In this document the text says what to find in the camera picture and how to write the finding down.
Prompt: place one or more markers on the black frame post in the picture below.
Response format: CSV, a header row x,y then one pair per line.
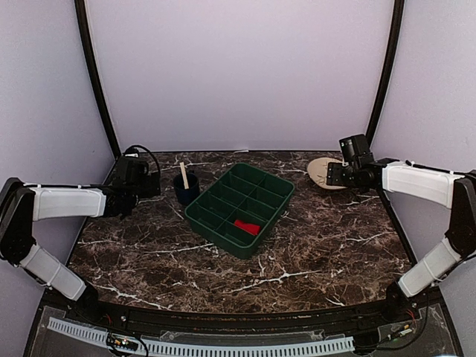
x,y
387,68
94,77

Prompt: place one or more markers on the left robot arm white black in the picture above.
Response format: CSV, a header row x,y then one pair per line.
x,y
25,204

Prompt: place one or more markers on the right black frame post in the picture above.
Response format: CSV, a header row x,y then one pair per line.
x,y
387,68

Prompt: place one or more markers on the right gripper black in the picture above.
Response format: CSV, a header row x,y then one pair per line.
x,y
335,177

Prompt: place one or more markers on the red santa sock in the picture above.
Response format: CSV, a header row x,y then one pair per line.
x,y
250,228

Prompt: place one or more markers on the white slotted cable duct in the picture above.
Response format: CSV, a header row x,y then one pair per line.
x,y
125,344

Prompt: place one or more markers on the beige decorated plate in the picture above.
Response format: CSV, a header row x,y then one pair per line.
x,y
317,171

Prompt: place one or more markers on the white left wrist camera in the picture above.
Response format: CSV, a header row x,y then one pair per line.
x,y
132,151

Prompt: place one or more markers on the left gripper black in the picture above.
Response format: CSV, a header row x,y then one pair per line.
x,y
152,187

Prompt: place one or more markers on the wooden stick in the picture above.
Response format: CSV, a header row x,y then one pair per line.
x,y
184,175

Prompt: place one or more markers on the black front rail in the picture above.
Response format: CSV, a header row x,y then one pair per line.
x,y
151,321

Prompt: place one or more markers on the green compartment tray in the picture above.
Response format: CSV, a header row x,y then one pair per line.
x,y
243,192

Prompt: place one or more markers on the dark blue mug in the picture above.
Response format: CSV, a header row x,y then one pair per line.
x,y
186,195

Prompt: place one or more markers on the left black frame post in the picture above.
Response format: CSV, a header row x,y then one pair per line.
x,y
94,77

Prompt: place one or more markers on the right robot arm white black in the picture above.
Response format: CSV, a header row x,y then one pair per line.
x,y
439,201

